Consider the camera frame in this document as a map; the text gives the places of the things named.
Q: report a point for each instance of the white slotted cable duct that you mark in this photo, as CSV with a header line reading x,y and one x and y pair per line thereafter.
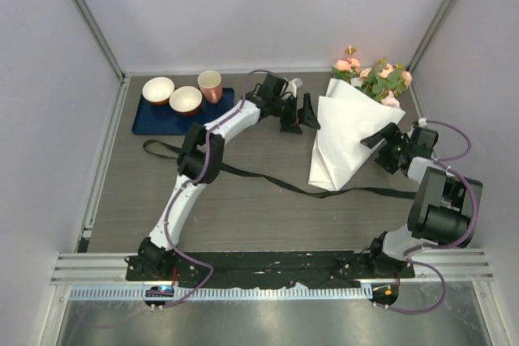
x,y
154,293

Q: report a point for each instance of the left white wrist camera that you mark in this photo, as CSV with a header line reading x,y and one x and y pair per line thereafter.
x,y
293,86

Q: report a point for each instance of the white bowl orange outside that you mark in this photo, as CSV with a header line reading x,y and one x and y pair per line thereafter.
x,y
157,91

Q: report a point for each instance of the blue tray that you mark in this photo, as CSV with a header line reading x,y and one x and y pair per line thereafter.
x,y
162,120

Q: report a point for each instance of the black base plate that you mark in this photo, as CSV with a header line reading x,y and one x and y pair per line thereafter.
x,y
266,270

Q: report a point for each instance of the black ribbon gold letters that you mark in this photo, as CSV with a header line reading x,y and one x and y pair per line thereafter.
x,y
386,192

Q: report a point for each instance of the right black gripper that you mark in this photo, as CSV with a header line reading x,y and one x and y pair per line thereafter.
x,y
392,134

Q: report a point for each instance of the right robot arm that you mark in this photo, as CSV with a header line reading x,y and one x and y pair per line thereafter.
x,y
445,208

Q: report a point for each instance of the pink mug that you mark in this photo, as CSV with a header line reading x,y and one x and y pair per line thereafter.
x,y
210,85

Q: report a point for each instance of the aluminium frame rail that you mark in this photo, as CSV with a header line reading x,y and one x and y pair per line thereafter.
x,y
110,268

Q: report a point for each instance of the white wrapping paper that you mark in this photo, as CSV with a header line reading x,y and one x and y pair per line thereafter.
x,y
346,116

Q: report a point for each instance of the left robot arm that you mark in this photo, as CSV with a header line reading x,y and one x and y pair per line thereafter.
x,y
200,161

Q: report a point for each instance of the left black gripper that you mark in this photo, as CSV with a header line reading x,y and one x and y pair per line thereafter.
x,y
305,116

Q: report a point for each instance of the pink fake flower stem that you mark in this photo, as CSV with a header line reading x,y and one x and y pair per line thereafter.
x,y
348,68

